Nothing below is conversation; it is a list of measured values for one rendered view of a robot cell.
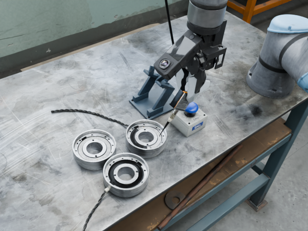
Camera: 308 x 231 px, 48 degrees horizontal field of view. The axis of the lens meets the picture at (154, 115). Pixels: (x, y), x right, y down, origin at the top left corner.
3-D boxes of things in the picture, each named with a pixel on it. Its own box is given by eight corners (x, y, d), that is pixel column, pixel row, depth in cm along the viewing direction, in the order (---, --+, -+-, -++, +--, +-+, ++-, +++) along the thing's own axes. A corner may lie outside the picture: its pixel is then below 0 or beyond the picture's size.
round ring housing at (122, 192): (128, 156, 88) (128, 145, 85) (156, 182, 82) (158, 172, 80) (94, 179, 82) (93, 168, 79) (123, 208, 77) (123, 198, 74)
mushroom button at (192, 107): (188, 125, 93) (190, 112, 90) (178, 117, 95) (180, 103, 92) (199, 119, 95) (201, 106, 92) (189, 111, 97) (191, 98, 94)
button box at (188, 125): (186, 138, 94) (189, 125, 90) (169, 122, 97) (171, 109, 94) (208, 125, 97) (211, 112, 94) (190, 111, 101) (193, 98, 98)
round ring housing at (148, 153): (173, 148, 91) (175, 137, 88) (141, 167, 85) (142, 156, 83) (149, 124, 96) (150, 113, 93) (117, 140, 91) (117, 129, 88)
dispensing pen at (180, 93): (151, 131, 88) (187, 75, 83) (161, 132, 92) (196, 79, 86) (156, 136, 87) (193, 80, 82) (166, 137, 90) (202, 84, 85)
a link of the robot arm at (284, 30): (284, 45, 112) (299, 6, 103) (309, 69, 103) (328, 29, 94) (252, 49, 109) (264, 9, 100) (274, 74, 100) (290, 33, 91)
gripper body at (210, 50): (222, 69, 81) (234, 23, 73) (195, 81, 77) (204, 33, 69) (200, 53, 85) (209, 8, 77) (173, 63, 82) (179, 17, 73)
